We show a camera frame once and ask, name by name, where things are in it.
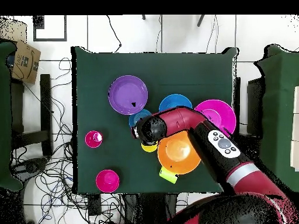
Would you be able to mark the large pink plastic bowl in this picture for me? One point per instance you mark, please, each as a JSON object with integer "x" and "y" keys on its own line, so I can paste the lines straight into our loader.
{"x": 222, "y": 109}

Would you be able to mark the black computer tower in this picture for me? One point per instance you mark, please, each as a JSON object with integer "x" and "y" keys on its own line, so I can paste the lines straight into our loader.
{"x": 255, "y": 105}

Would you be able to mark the small teal blue bowl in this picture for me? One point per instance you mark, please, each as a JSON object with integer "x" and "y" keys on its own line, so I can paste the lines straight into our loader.
{"x": 136, "y": 117}

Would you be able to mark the large orange plastic bowl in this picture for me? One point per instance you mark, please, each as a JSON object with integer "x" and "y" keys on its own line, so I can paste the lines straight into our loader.
{"x": 177, "y": 154}

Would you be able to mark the printed cardboard box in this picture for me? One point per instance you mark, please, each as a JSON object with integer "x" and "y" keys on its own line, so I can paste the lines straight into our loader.
{"x": 25, "y": 63}

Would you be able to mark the plain cardboard box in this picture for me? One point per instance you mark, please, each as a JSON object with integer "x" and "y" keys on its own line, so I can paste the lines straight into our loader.
{"x": 14, "y": 30}

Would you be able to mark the purple plastic bowl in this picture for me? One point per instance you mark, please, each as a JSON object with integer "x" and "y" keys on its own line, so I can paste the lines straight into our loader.
{"x": 127, "y": 94}

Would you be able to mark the dark green tablecloth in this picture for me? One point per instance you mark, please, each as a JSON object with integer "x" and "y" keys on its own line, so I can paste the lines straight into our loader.
{"x": 151, "y": 67}

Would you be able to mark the red plastic cup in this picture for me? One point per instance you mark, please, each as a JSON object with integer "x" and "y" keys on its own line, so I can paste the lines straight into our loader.
{"x": 91, "y": 141}

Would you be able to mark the dark wooden stool frame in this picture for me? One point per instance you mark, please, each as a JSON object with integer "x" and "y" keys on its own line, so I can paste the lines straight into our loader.
{"x": 237, "y": 105}
{"x": 45, "y": 105}

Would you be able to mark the blue plastic bowl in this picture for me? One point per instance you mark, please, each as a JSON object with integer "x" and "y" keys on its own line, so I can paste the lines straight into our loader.
{"x": 174, "y": 101}

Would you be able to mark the green plastic cup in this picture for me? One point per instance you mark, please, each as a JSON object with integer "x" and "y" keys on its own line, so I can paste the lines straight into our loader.
{"x": 167, "y": 175}

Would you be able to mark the black square frame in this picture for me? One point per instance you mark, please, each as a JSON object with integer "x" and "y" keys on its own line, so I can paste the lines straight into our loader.
{"x": 34, "y": 35}

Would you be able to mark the small red plastic bowl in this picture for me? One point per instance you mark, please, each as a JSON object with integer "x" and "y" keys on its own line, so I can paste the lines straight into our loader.
{"x": 107, "y": 181}

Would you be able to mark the yellow plastic cup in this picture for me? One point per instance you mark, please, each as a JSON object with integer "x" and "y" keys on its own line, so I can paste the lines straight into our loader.
{"x": 149, "y": 148}

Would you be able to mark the green cloth covered side table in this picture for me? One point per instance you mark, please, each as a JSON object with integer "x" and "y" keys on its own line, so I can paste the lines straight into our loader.
{"x": 280, "y": 105}
{"x": 4, "y": 116}

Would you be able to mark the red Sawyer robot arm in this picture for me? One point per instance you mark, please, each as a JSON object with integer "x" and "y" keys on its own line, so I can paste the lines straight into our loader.
{"x": 210, "y": 140}

